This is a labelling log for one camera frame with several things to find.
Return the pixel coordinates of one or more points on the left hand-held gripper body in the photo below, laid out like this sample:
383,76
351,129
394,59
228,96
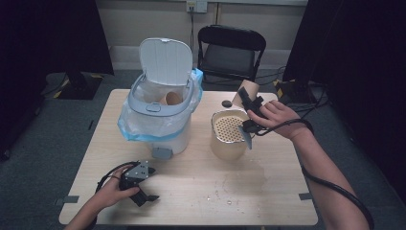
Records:
139,171

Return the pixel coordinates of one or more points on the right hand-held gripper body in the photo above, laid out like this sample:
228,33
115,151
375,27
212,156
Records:
255,108

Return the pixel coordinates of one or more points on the brown paper cup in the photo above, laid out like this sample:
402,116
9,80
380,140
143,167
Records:
252,87
173,98

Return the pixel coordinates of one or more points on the white pedal trash can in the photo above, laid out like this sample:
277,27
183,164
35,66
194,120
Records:
166,60

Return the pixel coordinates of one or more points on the person's right hand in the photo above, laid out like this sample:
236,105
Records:
282,119

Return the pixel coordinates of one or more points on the person's left hand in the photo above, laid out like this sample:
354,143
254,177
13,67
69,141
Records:
110,193

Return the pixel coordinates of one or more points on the small dark round cap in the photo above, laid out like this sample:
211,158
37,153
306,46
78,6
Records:
227,103

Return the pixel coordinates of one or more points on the black folding chair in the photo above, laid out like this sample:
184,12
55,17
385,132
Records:
228,59

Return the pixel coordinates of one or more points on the clear blue-edged trash bag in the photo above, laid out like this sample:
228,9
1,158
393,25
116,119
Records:
150,126

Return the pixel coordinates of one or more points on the beige strainer bucket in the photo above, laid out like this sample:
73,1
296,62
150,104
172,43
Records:
225,147

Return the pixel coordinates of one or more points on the grey tape strip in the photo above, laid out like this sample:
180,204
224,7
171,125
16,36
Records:
67,200
305,196

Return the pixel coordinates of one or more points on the black stand base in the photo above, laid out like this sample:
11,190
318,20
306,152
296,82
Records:
79,86

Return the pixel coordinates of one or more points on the black curtain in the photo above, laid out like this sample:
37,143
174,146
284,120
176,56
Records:
364,64

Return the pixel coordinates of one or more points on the black panel on stand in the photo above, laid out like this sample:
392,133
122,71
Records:
48,35

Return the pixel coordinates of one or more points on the white wall socket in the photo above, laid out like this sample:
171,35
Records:
197,5

